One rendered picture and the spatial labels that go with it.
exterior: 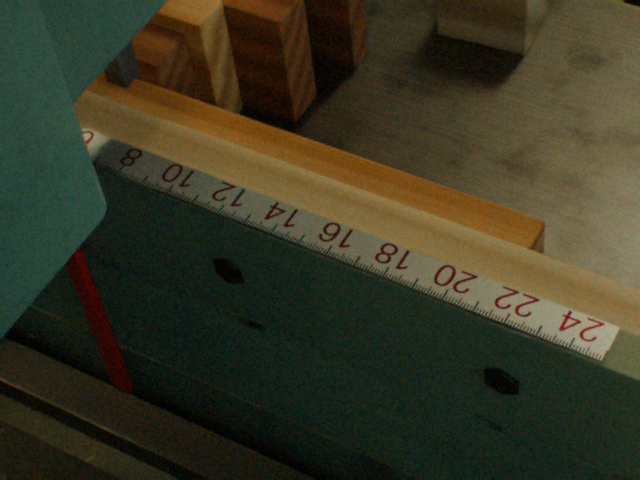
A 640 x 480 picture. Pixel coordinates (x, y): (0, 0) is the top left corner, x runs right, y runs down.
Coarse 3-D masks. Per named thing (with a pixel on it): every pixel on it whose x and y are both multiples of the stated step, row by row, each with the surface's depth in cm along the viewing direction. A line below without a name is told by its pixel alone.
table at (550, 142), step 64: (384, 0) 57; (576, 0) 55; (320, 64) 54; (384, 64) 54; (448, 64) 54; (512, 64) 53; (576, 64) 53; (320, 128) 52; (384, 128) 52; (448, 128) 51; (512, 128) 51; (576, 128) 51; (512, 192) 49; (576, 192) 49; (576, 256) 47; (128, 320) 52; (192, 320) 49; (256, 384) 50; (320, 384) 47; (384, 384) 45; (384, 448) 48; (448, 448) 46; (512, 448) 43
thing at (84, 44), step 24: (48, 0) 37; (72, 0) 38; (96, 0) 39; (120, 0) 40; (144, 0) 41; (48, 24) 37; (72, 24) 38; (96, 24) 39; (120, 24) 40; (144, 24) 41; (72, 48) 38; (96, 48) 40; (120, 48) 41; (72, 72) 39; (96, 72) 40; (72, 96) 39
